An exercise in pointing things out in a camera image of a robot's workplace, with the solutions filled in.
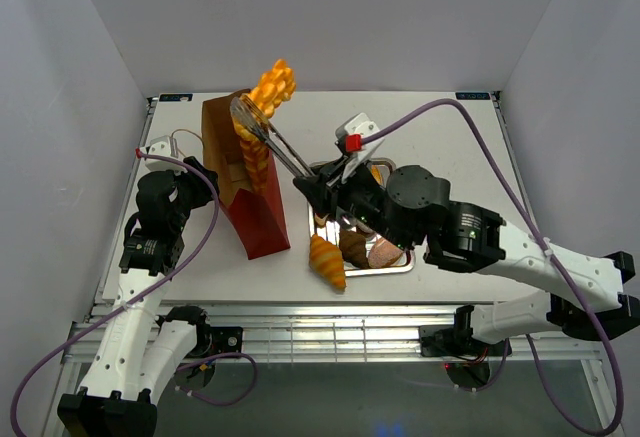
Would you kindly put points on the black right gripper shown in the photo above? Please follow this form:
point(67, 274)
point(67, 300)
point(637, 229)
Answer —
point(326, 195)

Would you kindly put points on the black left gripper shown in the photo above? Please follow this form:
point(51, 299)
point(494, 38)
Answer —
point(202, 193)

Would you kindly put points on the brown red paper bag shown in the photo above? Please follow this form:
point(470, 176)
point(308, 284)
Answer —
point(258, 219)

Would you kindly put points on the white toasted oval loaf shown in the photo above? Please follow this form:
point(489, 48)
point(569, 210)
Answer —
point(376, 172)

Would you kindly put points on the steel serving tongs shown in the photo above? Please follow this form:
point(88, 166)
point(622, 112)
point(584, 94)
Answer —
point(252, 119)

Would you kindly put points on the short twisted glazed bread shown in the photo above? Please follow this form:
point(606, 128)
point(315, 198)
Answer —
point(275, 87)

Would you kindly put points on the long twisted glazed bread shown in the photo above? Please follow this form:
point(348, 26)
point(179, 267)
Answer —
point(255, 155)

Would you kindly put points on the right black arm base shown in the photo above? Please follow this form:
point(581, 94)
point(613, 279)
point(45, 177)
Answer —
point(452, 342)

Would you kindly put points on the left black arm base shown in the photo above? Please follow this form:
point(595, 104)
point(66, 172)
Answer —
point(213, 340)

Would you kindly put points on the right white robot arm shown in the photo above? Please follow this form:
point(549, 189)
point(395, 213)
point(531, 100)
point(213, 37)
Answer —
point(574, 293)

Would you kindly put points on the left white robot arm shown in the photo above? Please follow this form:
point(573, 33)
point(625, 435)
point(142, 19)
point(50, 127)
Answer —
point(140, 350)

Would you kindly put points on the dark chocolate croissant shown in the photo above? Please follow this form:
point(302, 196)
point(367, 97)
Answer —
point(353, 248)

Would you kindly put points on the striped orange croissant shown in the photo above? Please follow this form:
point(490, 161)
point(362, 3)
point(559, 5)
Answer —
point(326, 260)

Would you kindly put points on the steel rectangular tray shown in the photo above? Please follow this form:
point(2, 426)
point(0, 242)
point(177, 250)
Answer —
point(329, 230)

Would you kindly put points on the sugar coated pink donut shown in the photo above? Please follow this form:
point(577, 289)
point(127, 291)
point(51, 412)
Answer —
point(383, 254)

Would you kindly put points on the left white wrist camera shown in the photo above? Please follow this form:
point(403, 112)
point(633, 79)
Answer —
point(164, 146)

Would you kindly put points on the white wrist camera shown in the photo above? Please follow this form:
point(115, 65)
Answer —
point(164, 146)
point(352, 140)

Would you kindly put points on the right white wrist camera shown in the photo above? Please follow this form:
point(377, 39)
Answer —
point(352, 140)

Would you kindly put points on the aluminium frame rail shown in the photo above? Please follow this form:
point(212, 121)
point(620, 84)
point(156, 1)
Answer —
point(343, 334)

